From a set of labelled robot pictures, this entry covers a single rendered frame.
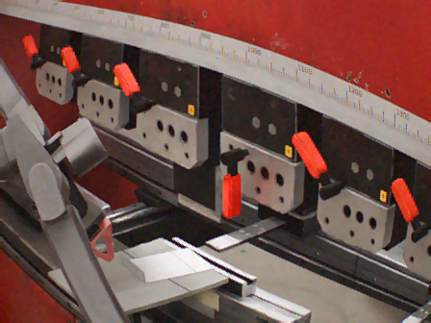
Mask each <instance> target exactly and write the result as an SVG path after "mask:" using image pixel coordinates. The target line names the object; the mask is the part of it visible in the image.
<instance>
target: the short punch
mask: <svg viewBox="0 0 431 323"><path fill-rule="evenodd" d="M172 170H173V186H174V191H175V192H177V193H178V202H179V203H181V204H183V205H185V206H187V207H189V208H191V209H192V210H194V211H197V212H199V213H201V214H202V215H204V216H208V217H209V218H211V219H213V220H214V221H216V222H218V223H220V224H221V223H222V212H223V211H224V207H223V182H224V178H223V176H222V174H221V172H220V164H218V165H215V166H212V167H209V168H205V167H204V166H202V165H200V166H197V167H195V168H192V169H186V168H185V167H184V166H182V165H180V164H178V163H176V162H174V161H173V162H172Z"/></svg>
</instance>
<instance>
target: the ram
mask: <svg viewBox="0 0 431 323"><path fill-rule="evenodd" d="M51 1H56V2H57V1H58V2H65V3H67V4H68V3H70V4H75V5H81V6H82V5H83V6H89V7H95V8H98V9H104V10H110V11H115V12H124V13H128V14H132V15H137V16H144V17H149V18H153V19H158V20H160V21H164V22H169V23H174V24H180V25H183V26H188V27H190V28H194V29H197V30H202V31H205V32H210V33H212V34H215V35H220V36H223V37H228V38H232V39H234V40H237V41H240V42H245V43H248V44H250V45H253V46H256V47H258V48H261V49H265V50H268V51H270V52H273V53H276V54H278V55H281V56H283V57H286V58H288V59H291V60H294V61H296V62H300V63H303V64H305V65H308V66H310V67H312V68H315V69H317V70H320V71H322V72H325V73H327V74H329V75H332V76H334V77H336V78H339V79H341V80H343V81H345V82H348V83H350V84H351V85H353V86H355V87H359V88H361V89H363V90H365V91H367V92H369V93H371V94H374V95H376V96H378V97H380V98H382V99H384V100H386V101H388V102H389V103H391V104H393V105H395V106H397V107H399V108H401V109H402V110H404V111H406V112H410V113H411V114H414V115H416V116H417V117H419V118H421V119H422V120H424V121H427V122H429V123H431V0H51ZM0 13H2V14H7V15H11V16H15V17H19V18H20V17H21V18H25V19H28V20H32V21H33V20H34V21H36V22H40V23H41V22H42V23H44V24H47V25H48V24H49V25H52V26H53V25H54V26H57V27H60V28H61V27H62V28H65V29H67V30H68V29H69V30H72V31H76V32H79V33H80V32H81V33H85V34H88V35H92V36H98V37H103V38H107V39H111V40H115V41H119V42H122V43H125V44H126V43H127V44H129V45H133V46H137V47H138V48H142V49H147V50H149V51H154V52H158V53H161V54H165V55H167V56H171V57H173V58H175V59H177V58H178V59H180V60H182V61H187V62H191V63H196V64H198V65H201V66H203V67H208V68H211V69H212V70H214V71H217V72H221V73H224V74H226V75H229V76H232V77H233V78H236V79H242V80H244V81H246V82H248V83H250V84H253V85H255V86H257V87H262V88H264V89H266V90H269V91H271V92H273V93H276V94H279V95H282V96H284V97H287V98H290V99H292V100H294V101H296V102H299V103H301V104H303V105H306V106H307V107H310V108H312V109H314V110H316V111H319V112H322V113H324V114H326V115H328V116H331V117H332V118H335V119H337V120H339V121H340V122H342V123H344V124H346V125H348V126H350V127H352V128H354V129H356V130H358V131H360V132H363V133H365V134H368V135H369V136H371V137H373V138H375V139H377V140H380V141H383V142H385V143H386V144H388V145H390V146H391V147H394V148H395V149H397V150H399V151H400V152H404V153H405V154H407V155H408V156H410V157H413V158H415V159H416V160H419V161H420V162H423V163H425V164H427V165H428V166H431V146H430V145H427V144H425V143H424V142H422V141H421V140H417V139H416V138H414V137H412V136H409V135H407V134H405V133H404V132H402V131H400V130H398V129H396V128H394V127H392V126H390V125H388V124H387V123H385V122H383V121H381V120H379V119H377V118H375V117H372V116H370V115H368V114H366V113H364V112H361V111H359V110H357V109H354V108H353V107H351V106H349V105H346V104H345V103H343V102H341V101H339V100H337V99H334V98H332V97H330V96H328V95H326V94H323V93H321V92H318V91H316V90H314V89H312V88H309V87H305V86H303V85H301V84H299V83H297V82H294V81H292V80H289V79H287V78H285V77H282V76H280V75H277V74H274V73H272V72H270V71H267V70H264V69H262V68H260V67H256V66H253V65H250V64H247V63H246V62H241V61H238V60H234V59H231V58H229V57H226V56H223V55H219V54H217V53H214V52H212V51H206V50H203V49H202V48H196V47H194V46H191V45H187V44H185V43H180V42H177V41H173V40H171V39H166V38H161V37H155V36H150V35H148V34H145V33H140V32H135V31H132V30H127V29H123V28H119V27H115V26H111V25H108V24H107V25H105V24H101V23H98V22H92V21H86V20H83V19H78V18H74V17H73V18H72V17H69V16H64V15H58V14H54V13H49V12H41V11H35V10H30V9H26V8H25V9H24V8H20V7H15V6H9V5H6V4H5V5H4V4H0Z"/></svg>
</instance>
